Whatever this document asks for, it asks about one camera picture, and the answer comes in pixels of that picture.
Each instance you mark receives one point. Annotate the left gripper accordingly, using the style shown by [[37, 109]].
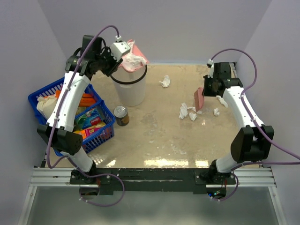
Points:
[[114, 67]]

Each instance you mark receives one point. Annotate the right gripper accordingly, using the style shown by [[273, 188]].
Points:
[[206, 92]]

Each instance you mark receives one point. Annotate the pink hand brush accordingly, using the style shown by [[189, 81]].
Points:
[[199, 99]]

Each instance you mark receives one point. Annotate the pink dustpan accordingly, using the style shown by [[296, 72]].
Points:
[[136, 51]]

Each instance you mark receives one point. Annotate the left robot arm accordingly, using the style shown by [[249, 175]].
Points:
[[91, 57]]

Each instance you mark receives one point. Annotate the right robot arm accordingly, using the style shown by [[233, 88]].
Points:
[[251, 143]]

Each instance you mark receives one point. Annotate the white bin with black rim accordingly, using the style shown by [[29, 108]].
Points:
[[130, 86]]

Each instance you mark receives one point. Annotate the small white paper scrap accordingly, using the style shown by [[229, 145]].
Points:
[[193, 112]]

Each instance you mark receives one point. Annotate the twisted white paper scrap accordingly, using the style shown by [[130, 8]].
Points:
[[183, 111]]

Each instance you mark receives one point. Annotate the orange box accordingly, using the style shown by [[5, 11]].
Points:
[[86, 100]]

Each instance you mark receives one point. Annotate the large crumpled white paper scrap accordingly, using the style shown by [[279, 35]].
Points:
[[166, 82]]

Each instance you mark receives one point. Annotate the tin can with orange label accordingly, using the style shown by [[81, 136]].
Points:
[[121, 114]]

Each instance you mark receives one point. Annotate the blue plastic basket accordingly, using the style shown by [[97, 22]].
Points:
[[96, 139]]

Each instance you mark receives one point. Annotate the blue snack packet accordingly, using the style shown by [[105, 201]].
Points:
[[88, 119]]

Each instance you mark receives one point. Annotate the yellow pink snack box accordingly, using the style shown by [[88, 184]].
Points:
[[90, 130]]

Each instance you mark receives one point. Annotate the beige cloth bag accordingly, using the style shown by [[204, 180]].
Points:
[[46, 105]]

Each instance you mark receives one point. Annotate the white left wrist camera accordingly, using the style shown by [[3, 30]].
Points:
[[119, 48]]

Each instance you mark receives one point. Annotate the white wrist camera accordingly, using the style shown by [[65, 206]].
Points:
[[209, 63], [119, 48]]

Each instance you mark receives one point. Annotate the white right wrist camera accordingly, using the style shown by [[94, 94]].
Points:
[[209, 63]]

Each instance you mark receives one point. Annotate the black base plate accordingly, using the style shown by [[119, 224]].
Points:
[[195, 180]]

